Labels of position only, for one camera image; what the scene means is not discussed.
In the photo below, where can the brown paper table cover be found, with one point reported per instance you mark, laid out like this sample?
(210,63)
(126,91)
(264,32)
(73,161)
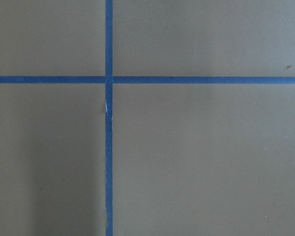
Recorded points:
(147,117)

